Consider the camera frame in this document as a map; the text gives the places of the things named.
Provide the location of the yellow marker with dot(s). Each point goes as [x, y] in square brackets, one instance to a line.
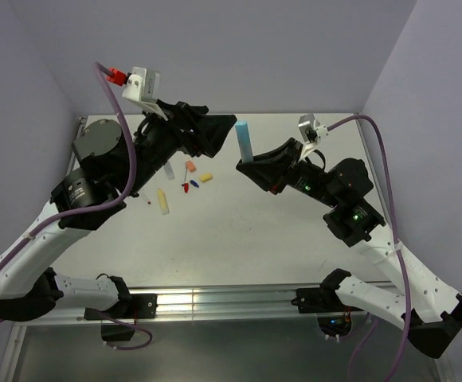
[163, 204]

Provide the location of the orange marker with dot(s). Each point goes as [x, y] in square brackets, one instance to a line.
[169, 171]

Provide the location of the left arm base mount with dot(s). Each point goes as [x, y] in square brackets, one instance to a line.
[122, 331]

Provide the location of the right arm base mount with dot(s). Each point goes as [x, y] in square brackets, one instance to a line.
[334, 318]

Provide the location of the yellow marker cap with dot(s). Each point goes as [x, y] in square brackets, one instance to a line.
[206, 177]

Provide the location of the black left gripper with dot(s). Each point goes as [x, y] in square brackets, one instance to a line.
[210, 130]

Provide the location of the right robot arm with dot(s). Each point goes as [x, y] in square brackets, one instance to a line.
[425, 305]

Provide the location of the orange marker cap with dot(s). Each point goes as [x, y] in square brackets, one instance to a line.
[190, 166]

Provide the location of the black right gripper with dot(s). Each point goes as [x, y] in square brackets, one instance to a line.
[273, 170]

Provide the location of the aluminium rail frame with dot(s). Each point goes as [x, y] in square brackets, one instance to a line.
[231, 251]

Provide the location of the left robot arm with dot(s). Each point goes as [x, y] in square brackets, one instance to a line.
[114, 163]

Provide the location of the light blue marker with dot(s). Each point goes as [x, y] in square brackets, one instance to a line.
[244, 142]

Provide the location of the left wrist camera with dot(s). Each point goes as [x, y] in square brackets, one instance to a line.
[142, 89]

